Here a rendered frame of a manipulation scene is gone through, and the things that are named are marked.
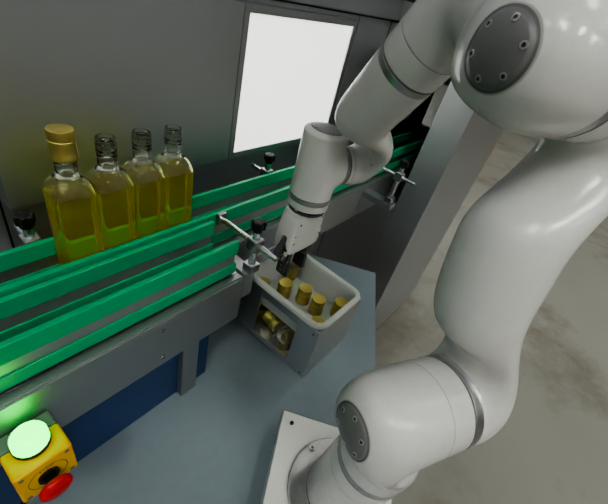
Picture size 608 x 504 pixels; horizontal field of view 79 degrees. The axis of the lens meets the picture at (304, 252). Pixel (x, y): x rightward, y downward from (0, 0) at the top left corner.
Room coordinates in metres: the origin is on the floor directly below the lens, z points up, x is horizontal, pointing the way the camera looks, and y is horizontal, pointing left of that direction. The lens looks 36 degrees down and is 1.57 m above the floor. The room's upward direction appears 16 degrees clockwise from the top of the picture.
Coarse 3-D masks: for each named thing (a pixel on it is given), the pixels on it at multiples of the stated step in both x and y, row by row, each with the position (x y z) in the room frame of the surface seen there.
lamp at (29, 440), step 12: (36, 420) 0.21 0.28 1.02; (12, 432) 0.19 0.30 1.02; (24, 432) 0.19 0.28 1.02; (36, 432) 0.19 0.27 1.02; (48, 432) 0.20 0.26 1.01; (12, 444) 0.18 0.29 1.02; (24, 444) 0.18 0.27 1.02; (36, 444) 0.18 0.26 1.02; (48, 444) 0.19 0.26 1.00; (24, 456) 0.17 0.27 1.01; (36, 456) 0.18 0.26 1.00
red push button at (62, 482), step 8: (56, 472) 0.18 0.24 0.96; (48, 480) 0.17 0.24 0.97; (56, 480) 0.16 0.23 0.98; (64, 480) 0.17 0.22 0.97; (72, 480) 0.17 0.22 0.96; (48, 488) 0.15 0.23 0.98; (56, 488) 0.16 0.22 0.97; (64, 488) 0.16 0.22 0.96; (40, 496) 0.15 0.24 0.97; (48, 496) 0.15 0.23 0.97; (56, 496) 0.15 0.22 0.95
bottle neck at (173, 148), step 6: (168, 126) 0.59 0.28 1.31; (174, 126) 0.60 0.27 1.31; (180, 126) 0.60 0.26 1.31; (168, 132) 0.57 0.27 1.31; (174, 132) 0.57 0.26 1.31; (180, 132) 0.58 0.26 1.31; (168, 138) 0.57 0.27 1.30; (174, 138) 0.57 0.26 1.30; (180, 138) 0.58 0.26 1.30; (168, 144) 0.57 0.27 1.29; (174, 144) 0.57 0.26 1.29; (180, 144) 0.58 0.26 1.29; (168, 150) 0.57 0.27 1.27; (174, 150) 0.57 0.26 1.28; (180, 150) 0.58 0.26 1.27; (174, 156) 0.57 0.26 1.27
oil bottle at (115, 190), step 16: (96, 176) 0.46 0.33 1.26; (112, 176) 0.47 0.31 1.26; (128, 176) 0.49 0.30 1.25; (96, 192) 0.45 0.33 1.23; (112, 192) 0.46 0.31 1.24; (128, 192) 0.48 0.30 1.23; (112, 208) 0.46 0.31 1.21; (128, 208) 0.48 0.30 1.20; (112, 224) 0.46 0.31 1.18; (128, 224) 0.48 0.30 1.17; (112, 240) 0.46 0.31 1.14; (128, 240) 0.48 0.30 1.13
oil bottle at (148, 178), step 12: (132, 168) 0.51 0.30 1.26; (144, 168) 0.52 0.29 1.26; (156, 168) 0.53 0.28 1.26; (132, 180) 0.50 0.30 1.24; (144, 180) 0.51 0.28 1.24; (156, 180) 0.53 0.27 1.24; (144, 192) 0.51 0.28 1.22; (156, 192) 0.53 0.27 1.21; (144, 204) 0.51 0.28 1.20; (156, 204) 0.53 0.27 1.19; (144, 216) 0.51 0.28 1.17; (156, 216) 0.53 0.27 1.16; (144, 228) 0.51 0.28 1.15; (156, 228) 0.53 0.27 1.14
